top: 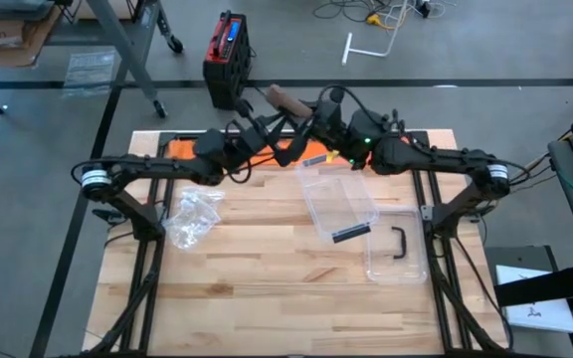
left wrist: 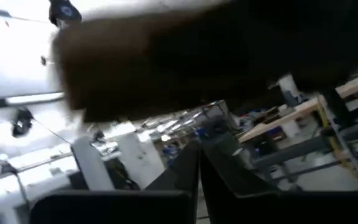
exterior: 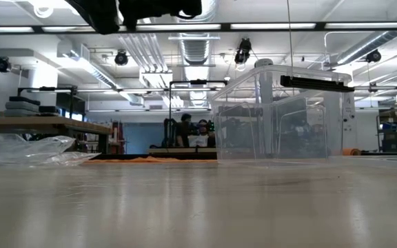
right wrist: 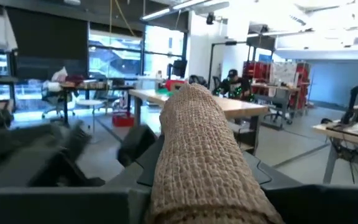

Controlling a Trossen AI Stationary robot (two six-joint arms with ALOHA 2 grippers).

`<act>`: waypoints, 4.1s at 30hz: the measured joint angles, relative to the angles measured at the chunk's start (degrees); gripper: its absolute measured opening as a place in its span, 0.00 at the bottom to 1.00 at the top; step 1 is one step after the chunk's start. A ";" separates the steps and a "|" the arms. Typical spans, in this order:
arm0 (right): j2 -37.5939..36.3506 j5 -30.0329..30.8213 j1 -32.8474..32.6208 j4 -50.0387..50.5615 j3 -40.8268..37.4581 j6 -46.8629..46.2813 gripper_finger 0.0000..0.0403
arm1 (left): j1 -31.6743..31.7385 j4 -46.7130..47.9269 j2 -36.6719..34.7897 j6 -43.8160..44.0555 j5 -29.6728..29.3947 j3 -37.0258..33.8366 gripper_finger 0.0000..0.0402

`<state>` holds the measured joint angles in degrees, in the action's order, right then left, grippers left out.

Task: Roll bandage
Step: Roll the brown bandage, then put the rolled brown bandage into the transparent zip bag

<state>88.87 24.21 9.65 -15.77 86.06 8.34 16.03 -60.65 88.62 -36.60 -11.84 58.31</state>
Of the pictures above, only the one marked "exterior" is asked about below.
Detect black background rig frame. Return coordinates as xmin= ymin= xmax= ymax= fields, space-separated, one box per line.
xmin=168 ymin=79 xmax=229 ymax=149

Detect black ceiling spotlight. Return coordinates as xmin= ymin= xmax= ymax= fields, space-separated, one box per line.
xmin=114 ymin=50 xmax=130 ymax=67
xmin=234 ymin=37 xmax=253 ymax=65
xmin=0 ymin=56 xmax=12 ymax=74
xmin=365 ymin=49 xmax=383 ymax=64

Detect wooden top workbench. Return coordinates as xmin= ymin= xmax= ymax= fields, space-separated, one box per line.
xmin=0 ymin=115 xmax=112 ymax=136

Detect white cylindrical column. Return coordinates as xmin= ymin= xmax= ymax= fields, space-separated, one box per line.
xmin=254 ymin=58 xmax=278 ymax=155

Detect white plastic bin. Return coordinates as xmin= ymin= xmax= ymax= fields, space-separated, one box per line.
xmin=187 ymin=134 xmax=209 ymax=148

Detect orange elastic bandage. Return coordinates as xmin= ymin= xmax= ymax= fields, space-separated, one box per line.
xmin=81 ymin=147 xmax=362 ymax=165

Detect black aluminium rig frame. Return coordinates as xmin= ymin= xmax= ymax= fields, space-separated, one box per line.
xmin=91 ymin=153 xmax=218 ymax=161

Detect stack of grey pads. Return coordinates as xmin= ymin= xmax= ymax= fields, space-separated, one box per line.
xmin=2 ymin=95 xmax=60 ymax=117

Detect background black robot arms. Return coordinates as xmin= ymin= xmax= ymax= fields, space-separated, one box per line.
xmin=160 ymin=118 xmax=179 ymax=149

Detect thin hanging cord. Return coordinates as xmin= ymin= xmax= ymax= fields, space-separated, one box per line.
xmin=287 ymin=0 xmax=294 ymax=97

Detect clear plastic bag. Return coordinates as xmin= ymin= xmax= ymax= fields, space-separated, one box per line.
xmin=0 ymin=133 xmax=101 ymax=169

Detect person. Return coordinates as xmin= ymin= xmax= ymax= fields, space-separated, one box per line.
xmin=175 ymin=113 xmax=195 ymax=148
xmin=197 ymin=119 xmax=216 ymax=148

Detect clear plastic storage box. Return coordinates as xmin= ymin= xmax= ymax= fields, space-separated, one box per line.
xmin=207 ymin=64 xmax=356 ymax=167

